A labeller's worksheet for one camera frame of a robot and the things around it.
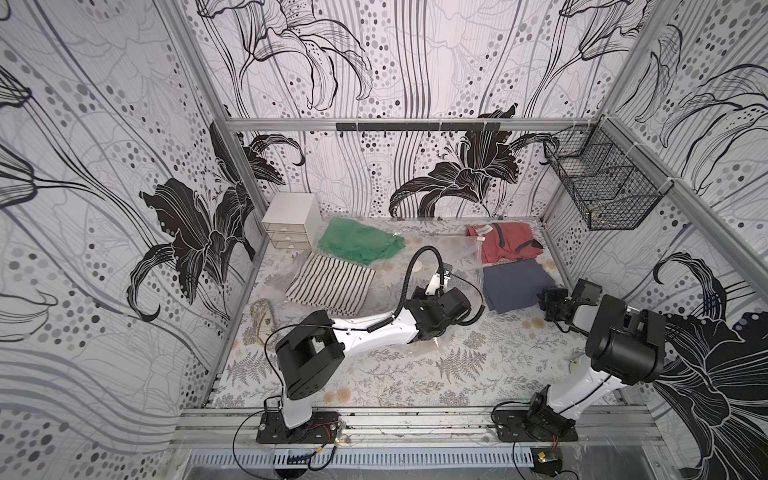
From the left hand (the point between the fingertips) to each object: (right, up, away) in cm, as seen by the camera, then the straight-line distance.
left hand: (428, 291), depth 86 cm
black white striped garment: (-31, 0, +13) cm, 34 cm away
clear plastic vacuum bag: (+15, +10, +23) cm, 29 cm away
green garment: (-21, +14, +21) cm, 32 cm away
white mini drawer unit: (-46, +22, +16) cm, 53 cm away
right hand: (+40, 0, +12) cm, 41 cm away
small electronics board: (+27, -39, -15) cm, 49 cm away
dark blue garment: (+30, +1, +10) cm, 31 cm away
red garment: (+31, +16, +23) cm, 42 cm away
